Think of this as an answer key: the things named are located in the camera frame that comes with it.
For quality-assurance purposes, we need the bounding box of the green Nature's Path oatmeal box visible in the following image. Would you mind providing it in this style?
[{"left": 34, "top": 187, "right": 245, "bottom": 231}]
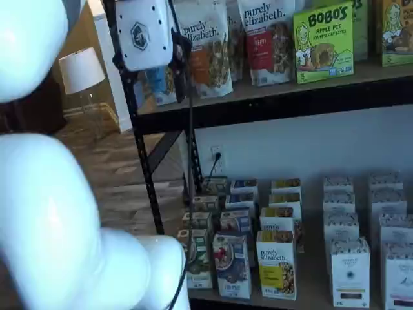
[
  {"left": 201, "top": 176, "right": 228, "bottom": 196},
  {"left": 192, "top": 194, "right": 221, "bottom": 214},
  {"left": 176, "top": 228, "right": 214, "bottom": 290},
  {"left": 181, "top": 211, "right": 214, "bottom": 232}
]

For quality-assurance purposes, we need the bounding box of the dark brown cabinet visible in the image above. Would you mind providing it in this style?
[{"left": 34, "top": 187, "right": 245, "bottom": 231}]
[{"left": 0, "top": 93, "right": 68, "bottom": 135}]

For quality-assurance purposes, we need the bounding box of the white tea box dark label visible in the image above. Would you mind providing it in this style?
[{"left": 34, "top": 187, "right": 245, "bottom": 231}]
[
  {"left": 323, "top": 175, "right": 354, "bottom": 193},
  {"left": 329, "top": 236, "right": 372, "bottom": 308},
  {"left": 323, "top": 190, "right": 357, "bottom": 214},
  {"left": 323, "top": 211, "right": 360, "bottom": 275}
]

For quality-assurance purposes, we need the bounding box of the green Bobo's apple pie box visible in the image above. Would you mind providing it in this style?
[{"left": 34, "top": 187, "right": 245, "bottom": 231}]
[{"left": 292, "top": 1, "right": 356, "bottom": 85}]

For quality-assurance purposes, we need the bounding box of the orange purely elizabeth granola bag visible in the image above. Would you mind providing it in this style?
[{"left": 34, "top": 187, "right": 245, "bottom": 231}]
[{"left": 172, "top": 0, "right": 234, "bottom": 99}]

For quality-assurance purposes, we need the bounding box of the blue white Flax Plus box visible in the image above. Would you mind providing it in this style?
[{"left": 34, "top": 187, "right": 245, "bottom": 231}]
[
  {"left": 219, "top": 209, "right": 256, "bottom": 269},
  {"left": 229, "top": 178, "right": 259, "bottom": 196},
  {"left": 224, "top": 192, "right": 259, "bottom": 212},
  {"left": 212, "top": 230, "right": 253, "bottom": 300}
]

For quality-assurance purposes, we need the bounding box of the white wall outlet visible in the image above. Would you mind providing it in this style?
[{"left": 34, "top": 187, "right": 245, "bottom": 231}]
[{"left": 210, "top": 145, "right": 225, "bottom": 174}]

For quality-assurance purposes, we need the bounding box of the blue purely elizabeth granola bag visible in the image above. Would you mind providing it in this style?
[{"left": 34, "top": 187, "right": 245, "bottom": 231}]
[{"left": 143, "top": 63, "right": 179, "bottom": 106}]

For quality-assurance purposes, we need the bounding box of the black power plug cord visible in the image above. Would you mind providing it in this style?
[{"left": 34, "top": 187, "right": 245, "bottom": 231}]
[{"left": 208, "top": 151, "right": 223, "bottom": 179}]

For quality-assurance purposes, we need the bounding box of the yellow white purely elizabeth box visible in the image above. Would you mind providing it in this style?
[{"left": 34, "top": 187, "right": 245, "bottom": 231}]
[
  {"left": 268, "top": 192, "right": 303, "bottom": 209},
  {"left": 259, "top": 206, "right": 305, "bottom": 254},
  {"left": 255, "top": 229, "right": 299, "bottom": 301},
  {"left": 270, "top": 178, "right": 302, "bottom": 195}
]

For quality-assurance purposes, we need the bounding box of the black metal shelf rack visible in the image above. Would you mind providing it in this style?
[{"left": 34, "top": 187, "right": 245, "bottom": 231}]
[{"left": 102, "top": 0, "right": 413, "bottom": 310}]

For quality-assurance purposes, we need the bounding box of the red purely elizabeth granola bag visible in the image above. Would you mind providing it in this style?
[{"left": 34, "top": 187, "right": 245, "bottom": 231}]
[{"left": 237, "top": 0, "right": 296, "bottom": 87}]

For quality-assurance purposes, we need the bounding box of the white purely elizabeth granola bag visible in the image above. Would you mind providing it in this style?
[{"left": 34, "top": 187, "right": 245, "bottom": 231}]
[{"left": 225, "top": 0, "right": 247, "bottom": 83}]

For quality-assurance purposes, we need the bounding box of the white tea box bird print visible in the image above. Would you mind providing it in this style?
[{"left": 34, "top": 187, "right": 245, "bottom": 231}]
[
  {"left": 383, "top": 242, "right": 413, "bottom": 310},
  {"left": 370, "top": 188, "right": 408, "bottom": 240},
  {"left": 368, "top": 172, "right": 404, "bottom": 192},
  {"left": 378, "top": 212, "right": 413, "bottom": 247}
]

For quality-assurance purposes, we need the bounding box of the thin black cable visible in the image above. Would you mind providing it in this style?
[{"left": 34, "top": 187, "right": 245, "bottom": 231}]
[{"left": 172, "top": 96, "right": 195, "bottom": 310}]

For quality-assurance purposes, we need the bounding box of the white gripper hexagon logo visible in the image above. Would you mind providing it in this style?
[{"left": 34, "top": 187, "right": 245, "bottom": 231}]
[{"left": 115, "top": 0, "right": 191, "bottom": 105}]

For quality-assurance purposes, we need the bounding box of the white shade floor lamp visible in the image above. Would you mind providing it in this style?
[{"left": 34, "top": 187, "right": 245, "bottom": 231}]
[{"left": 59, "top": 46, "right": 107, "bottom": 140}]

